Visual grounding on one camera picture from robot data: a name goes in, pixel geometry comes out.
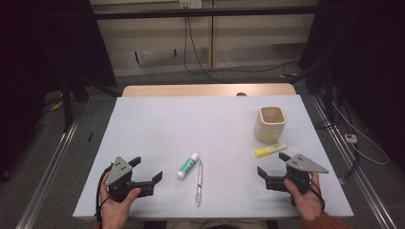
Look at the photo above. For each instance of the yellow highlighter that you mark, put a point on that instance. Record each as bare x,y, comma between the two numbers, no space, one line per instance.
270,149

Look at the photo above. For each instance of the beige wooden cabinet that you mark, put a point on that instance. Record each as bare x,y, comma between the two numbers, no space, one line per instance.
254,41

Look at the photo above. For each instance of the white power strip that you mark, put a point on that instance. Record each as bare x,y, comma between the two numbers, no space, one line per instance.
351,138

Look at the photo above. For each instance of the wooden table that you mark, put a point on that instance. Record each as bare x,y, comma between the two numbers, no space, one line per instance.
191,90

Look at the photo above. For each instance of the white table cover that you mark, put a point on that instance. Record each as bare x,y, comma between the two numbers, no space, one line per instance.
191,127

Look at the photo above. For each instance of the yellow floor tape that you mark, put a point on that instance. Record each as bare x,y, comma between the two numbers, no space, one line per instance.
57,106
288,75

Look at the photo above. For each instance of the person's left hand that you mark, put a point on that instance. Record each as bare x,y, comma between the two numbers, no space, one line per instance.
116,213

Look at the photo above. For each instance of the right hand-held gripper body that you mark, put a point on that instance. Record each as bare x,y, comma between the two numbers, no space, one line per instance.
301,178

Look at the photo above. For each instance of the black curtain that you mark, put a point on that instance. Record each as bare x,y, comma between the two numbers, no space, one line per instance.
38,63
369,63

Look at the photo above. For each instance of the black metal bar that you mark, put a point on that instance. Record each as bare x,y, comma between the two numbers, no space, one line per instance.
203,12

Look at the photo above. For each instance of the clear white pen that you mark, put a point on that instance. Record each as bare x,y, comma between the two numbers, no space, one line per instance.
199,183

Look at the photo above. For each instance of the small black floor strip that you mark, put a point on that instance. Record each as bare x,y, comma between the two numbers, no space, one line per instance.
90,136

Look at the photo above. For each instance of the white wall socket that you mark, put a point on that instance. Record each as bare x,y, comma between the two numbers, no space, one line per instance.
191,4

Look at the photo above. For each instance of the black metal stand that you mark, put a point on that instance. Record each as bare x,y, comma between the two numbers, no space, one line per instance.
67,108

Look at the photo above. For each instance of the white green glue stick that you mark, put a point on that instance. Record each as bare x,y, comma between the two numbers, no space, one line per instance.
187,165

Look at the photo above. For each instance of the cream square cup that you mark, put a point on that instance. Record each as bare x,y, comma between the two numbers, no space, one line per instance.
267,130

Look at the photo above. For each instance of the aluminium floor rail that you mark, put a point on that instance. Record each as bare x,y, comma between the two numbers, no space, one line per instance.
366,191
47,178

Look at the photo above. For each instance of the person's right hand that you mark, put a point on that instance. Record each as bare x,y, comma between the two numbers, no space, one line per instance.
307,205

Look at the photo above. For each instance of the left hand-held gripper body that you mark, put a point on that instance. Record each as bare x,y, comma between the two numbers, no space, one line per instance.
118,173

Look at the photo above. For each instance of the black stand leg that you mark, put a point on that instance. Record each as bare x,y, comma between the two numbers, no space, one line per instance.
305,71

